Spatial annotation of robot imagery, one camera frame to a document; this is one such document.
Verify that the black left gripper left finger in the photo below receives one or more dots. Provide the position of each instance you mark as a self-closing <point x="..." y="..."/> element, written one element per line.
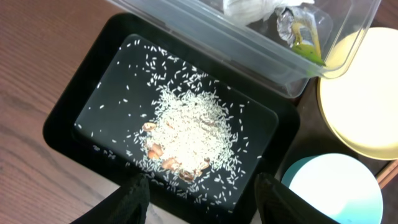
<point x="127" y="205"/>

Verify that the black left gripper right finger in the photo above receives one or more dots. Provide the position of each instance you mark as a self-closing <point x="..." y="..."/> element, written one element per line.
<point x="277" y="204"/>

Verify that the light blue plastic bowl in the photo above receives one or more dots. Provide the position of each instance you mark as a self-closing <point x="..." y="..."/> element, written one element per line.
<point x="339" y="186"/>

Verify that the leftover white rice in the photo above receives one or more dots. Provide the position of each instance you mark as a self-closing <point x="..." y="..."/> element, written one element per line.
<point x="191" y="134"/>

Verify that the yellow plastic plate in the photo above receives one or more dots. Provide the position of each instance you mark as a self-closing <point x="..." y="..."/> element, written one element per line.
<point x="360" y="107"/>

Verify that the silver green snack wrapper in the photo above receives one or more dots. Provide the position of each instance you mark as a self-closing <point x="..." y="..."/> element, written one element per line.
<point x="298" y="28"/>

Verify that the black food waste tray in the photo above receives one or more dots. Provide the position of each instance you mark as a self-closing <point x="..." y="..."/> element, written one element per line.
<point x="60" y="134"/>

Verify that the clear plastic waste bin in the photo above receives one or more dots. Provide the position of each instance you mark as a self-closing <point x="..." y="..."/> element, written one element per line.
<point x="256" y="48"/>

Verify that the dark brown serving tray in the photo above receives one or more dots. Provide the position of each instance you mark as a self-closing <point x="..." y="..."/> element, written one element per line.
<point x="314" y="137"/>

